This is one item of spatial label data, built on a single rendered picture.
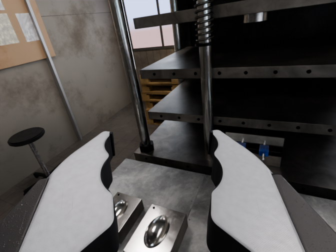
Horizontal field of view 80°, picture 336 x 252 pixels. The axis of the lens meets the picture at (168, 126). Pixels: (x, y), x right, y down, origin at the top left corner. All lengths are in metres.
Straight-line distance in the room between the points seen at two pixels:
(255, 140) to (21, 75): 2.66
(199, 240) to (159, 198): 0.26
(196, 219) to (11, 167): 2.51
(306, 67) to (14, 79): 2.80
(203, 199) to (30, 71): 2.63
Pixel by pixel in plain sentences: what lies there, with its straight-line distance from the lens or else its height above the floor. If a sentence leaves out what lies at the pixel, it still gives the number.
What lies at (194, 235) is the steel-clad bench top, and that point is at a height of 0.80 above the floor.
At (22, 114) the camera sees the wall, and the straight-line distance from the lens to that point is 3.01.
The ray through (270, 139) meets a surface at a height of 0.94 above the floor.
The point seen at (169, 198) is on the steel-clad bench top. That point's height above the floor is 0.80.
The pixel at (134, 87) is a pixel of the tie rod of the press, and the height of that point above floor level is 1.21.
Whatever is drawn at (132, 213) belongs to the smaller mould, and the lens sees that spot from 0.89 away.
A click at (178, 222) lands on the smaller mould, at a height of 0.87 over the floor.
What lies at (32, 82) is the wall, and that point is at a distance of 3.08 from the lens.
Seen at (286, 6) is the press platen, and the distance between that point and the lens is 0.97.
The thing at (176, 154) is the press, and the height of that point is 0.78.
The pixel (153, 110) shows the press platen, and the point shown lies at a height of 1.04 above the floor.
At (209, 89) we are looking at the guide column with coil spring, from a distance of 0.98.
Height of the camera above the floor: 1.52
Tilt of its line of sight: 28 degrees down
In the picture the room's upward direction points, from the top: 9 degrees counter-clockwise
